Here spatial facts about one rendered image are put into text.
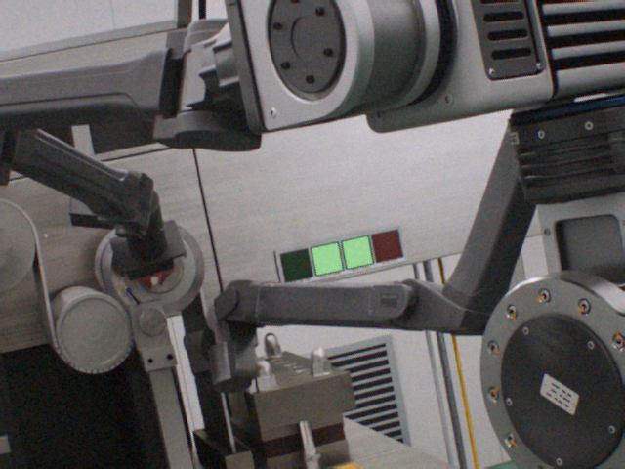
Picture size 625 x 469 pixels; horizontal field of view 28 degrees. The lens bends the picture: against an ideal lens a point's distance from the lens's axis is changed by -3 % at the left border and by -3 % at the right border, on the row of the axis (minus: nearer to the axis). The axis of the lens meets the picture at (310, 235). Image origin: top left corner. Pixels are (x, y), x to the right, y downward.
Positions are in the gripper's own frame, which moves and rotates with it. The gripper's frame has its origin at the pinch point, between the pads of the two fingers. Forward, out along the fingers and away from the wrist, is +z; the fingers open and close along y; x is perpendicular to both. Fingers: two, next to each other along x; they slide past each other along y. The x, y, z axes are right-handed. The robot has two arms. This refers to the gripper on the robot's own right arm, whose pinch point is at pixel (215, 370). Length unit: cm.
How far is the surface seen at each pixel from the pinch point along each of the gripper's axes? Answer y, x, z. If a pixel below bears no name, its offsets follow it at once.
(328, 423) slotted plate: 16.3, -11.2, 5.6
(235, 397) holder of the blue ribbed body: 2.0, -4.8, 0.9
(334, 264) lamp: 31.1, 23.7, 20.6
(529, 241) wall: 180, 117, 237
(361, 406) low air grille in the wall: 98, 75, 259
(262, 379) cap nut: 6.2, -4.2, -2.7
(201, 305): -0.3, 8.9, -6.1
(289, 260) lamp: 22.8, 25.8, 19.4
